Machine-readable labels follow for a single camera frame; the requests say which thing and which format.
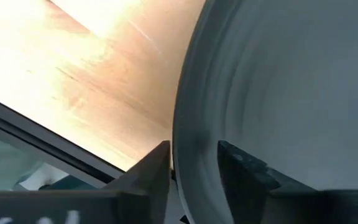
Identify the black round plate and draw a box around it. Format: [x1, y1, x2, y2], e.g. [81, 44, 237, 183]
[172, 0, 358, 224]

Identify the black metal table frame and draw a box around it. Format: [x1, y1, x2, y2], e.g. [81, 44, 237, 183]
[0, 91, 126, 189]

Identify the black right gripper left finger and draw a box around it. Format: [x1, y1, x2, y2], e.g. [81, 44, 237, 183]
[103, 139, 172, 224]

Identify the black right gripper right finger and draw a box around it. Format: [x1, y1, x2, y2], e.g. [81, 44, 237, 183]
[217, 139, 318, 224]

